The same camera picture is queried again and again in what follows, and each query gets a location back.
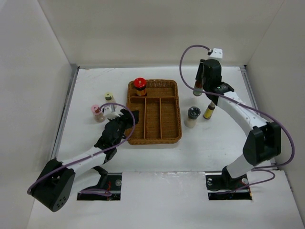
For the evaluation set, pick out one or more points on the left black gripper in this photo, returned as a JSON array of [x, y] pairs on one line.
[[127, 118]]

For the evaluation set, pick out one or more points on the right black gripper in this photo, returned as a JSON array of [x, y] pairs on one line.
[[200, 69]]

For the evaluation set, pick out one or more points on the green label yellow cap bottle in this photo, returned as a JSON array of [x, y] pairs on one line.
[[198, 88]]

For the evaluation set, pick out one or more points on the red lid sauce jar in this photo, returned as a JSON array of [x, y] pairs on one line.
[[140, 86]]

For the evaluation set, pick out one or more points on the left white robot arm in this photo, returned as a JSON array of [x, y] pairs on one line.
[[54, 184]]

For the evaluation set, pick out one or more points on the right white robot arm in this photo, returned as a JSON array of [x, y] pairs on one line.
[[263, 138]]

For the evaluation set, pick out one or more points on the brown wicker divided basket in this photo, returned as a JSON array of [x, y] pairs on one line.
[[159, 113]]

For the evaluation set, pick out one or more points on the yellow lid spice jar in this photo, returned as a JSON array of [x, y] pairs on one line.
[[109, 98]]

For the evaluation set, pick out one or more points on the pink lid spice jar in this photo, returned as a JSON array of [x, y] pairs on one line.
[[97, 113]]

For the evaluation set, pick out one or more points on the small yellow label bottle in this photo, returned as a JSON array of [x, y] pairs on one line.
[[209, 111]]

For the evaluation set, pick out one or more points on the grey lid white shaker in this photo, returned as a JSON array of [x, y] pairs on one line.
[[191, 120]]

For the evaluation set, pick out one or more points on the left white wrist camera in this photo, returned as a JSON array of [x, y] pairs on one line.
[[109, 112]]

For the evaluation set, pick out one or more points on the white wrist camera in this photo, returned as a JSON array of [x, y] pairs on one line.
[[215, 53], [109, 112]]

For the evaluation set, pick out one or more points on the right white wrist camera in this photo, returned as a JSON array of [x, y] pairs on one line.
[[215, 53]]

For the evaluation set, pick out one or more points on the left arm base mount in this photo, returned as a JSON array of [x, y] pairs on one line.
[[108, 187]]

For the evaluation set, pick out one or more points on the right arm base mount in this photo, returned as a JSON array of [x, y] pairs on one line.
[[218, 189]]

